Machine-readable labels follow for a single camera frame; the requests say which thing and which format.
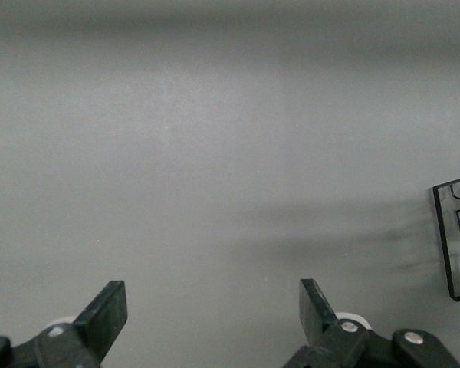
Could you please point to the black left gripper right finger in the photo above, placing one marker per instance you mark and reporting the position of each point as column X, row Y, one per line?
column 314, row 314

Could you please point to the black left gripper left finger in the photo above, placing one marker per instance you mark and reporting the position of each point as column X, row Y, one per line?
column 107, row 314

